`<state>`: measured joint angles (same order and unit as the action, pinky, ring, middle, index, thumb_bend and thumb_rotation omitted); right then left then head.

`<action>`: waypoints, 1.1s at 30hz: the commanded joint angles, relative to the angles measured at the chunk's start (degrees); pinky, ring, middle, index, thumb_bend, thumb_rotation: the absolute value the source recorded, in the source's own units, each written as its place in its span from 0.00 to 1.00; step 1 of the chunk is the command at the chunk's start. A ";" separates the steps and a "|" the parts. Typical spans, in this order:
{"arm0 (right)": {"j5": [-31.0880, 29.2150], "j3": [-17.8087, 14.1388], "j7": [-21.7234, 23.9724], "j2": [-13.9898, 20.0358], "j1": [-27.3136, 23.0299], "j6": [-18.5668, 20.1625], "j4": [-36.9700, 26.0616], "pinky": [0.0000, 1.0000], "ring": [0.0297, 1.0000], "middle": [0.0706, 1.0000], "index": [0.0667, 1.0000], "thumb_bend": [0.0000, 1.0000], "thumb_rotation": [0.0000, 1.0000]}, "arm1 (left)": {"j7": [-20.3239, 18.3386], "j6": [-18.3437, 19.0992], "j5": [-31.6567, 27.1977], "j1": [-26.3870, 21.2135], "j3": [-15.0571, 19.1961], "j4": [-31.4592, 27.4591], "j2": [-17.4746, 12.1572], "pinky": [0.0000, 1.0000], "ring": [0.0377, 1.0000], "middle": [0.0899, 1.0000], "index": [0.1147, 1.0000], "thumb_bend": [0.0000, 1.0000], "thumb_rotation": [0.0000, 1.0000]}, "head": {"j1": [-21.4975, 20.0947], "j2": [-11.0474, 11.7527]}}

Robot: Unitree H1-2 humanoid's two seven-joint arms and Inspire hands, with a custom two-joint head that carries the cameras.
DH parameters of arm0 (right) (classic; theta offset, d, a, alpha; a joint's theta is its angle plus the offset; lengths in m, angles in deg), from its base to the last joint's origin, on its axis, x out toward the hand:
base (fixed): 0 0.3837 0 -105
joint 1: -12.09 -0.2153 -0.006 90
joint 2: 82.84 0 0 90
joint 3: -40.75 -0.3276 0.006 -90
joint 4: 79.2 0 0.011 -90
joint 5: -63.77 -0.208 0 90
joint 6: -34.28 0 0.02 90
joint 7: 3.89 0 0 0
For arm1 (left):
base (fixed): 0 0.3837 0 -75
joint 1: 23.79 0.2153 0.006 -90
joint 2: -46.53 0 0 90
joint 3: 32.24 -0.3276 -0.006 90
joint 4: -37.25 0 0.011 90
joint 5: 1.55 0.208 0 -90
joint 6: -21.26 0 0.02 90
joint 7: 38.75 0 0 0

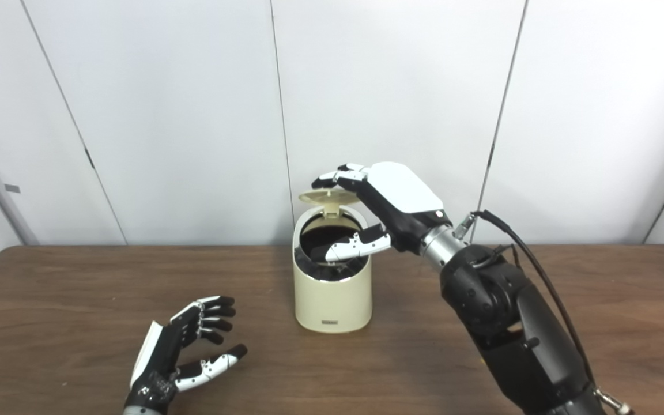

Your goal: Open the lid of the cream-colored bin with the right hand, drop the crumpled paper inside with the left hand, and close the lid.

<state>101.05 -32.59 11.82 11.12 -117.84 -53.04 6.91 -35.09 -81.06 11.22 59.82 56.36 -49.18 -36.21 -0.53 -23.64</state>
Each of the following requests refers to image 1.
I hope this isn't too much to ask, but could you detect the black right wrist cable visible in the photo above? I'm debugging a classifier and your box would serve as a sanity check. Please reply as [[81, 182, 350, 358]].
[[454, 210, 635, 415]]

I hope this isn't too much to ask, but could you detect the black bin liner bag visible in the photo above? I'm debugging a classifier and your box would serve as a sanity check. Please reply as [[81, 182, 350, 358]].
[[296, 225, 370, 282]]

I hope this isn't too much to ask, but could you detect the round cream bin lid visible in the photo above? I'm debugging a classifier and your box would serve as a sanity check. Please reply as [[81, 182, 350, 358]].
[[299, 190, 361, 218]]

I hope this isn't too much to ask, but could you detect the cream-colored bin body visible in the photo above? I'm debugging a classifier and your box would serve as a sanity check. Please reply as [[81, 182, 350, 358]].
[[292, 205, 373, 334]]

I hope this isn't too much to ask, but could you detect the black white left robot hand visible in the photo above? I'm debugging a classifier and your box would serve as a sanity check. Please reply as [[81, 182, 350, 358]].
[[123, 296, 248, 413]]

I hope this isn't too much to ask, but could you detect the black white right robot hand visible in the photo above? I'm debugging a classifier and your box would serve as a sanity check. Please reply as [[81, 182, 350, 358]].
[[311, 161, 454, 261]]

